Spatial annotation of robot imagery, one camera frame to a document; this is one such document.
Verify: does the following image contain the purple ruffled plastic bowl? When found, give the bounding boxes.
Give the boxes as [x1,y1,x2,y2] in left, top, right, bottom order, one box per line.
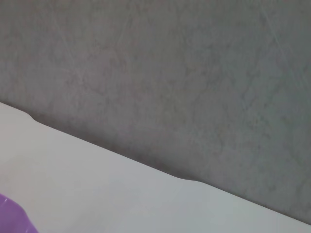
[0,193,40,233]

